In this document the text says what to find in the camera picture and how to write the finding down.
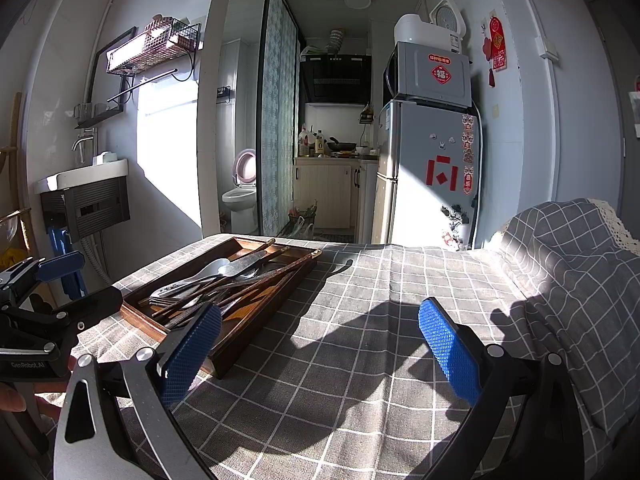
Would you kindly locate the person's left hand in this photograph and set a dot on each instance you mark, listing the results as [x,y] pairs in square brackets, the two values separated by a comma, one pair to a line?
[12,400]

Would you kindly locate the blue plastic rack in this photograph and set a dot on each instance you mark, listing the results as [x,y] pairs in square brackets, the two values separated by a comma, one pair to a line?
[62,245]

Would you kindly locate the small black bathroom rack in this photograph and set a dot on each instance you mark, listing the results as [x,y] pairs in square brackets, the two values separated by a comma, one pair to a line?
[223,94]

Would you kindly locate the brown wooden tray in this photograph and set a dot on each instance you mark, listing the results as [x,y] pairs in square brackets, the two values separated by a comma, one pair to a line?
[250,330]

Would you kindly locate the grey door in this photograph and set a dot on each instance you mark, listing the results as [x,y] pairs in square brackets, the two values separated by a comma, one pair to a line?
[610,60]

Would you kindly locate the stacked bowls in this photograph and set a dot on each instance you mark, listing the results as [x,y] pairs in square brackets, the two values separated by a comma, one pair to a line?
[336,41]

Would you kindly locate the white lace cloth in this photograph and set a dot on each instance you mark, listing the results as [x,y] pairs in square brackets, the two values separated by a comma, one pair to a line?
[620,225]

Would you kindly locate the red wall ornament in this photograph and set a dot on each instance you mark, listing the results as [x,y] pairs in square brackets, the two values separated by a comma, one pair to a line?
[497,42]

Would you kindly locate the small black wall shelf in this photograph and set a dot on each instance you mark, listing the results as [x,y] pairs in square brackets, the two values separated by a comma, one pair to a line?
[97,117]

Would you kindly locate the glass bowl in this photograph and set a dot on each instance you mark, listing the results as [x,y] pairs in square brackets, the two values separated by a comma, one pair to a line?
[10,230]

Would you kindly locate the white toilet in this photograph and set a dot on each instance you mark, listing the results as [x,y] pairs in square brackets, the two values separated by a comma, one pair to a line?
[239,200]

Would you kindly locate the yellow label sauce bottle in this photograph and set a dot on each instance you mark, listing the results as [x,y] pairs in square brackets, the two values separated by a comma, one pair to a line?
[319,146]

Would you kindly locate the plastic bags with vegetables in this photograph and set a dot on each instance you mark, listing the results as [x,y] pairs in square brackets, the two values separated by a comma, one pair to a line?
[302,222]

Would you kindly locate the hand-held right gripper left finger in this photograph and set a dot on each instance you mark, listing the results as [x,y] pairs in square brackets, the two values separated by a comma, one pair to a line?
[192,355]

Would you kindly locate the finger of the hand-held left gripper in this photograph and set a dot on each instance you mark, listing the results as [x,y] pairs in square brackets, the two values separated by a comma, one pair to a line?
[95,302]
[60,266]

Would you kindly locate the white wall switch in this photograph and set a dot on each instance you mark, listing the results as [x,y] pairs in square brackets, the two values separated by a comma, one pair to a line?
[549,49]

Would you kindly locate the white rice cooker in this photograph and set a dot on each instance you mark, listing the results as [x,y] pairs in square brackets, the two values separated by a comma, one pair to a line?
[415,30]

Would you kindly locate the clear oil bottle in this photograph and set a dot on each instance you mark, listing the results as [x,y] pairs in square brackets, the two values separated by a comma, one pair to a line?
[304,145]

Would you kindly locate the silver refrigerator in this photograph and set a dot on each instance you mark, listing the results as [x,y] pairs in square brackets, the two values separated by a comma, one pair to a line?
[415,195]

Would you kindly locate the grey checked tablecloth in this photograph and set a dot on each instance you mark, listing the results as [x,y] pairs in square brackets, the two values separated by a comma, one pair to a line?
[350,385]

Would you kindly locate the patterned glass sliding door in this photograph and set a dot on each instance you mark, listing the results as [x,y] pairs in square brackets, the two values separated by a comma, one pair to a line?
[277,110]

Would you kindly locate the white washbasin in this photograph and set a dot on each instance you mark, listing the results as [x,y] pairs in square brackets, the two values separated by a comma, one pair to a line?
[85,175]

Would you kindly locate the hanging wall calendar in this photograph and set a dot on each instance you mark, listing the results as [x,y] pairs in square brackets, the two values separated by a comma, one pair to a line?
[635,110]

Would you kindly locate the black frying pan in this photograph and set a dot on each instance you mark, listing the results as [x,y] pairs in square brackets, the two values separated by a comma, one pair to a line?
[342,146]

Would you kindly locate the metal table knife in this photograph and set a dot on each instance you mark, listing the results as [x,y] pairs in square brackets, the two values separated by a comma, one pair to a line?
[192,316]
[250,261]

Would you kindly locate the grey microwave oven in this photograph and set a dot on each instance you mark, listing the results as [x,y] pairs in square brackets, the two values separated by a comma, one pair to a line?
[425,75]

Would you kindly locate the black range hood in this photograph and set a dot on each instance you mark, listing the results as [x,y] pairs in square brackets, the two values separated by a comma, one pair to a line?
[335,80]

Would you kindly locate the metal spoon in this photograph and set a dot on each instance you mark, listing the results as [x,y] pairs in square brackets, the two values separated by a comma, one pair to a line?
[240,276]

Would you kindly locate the round ceiling lamp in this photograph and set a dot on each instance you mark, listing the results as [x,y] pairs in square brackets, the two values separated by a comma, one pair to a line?
[358,0]

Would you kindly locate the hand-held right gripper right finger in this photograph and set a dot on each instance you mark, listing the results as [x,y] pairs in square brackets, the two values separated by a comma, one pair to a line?
[450,355]

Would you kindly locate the beige kitchen cabinet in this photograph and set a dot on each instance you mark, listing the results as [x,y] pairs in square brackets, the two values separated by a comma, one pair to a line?
[320,190]

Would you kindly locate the metal faucet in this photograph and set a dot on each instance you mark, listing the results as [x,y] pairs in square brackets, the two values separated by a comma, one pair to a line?
[90,142]

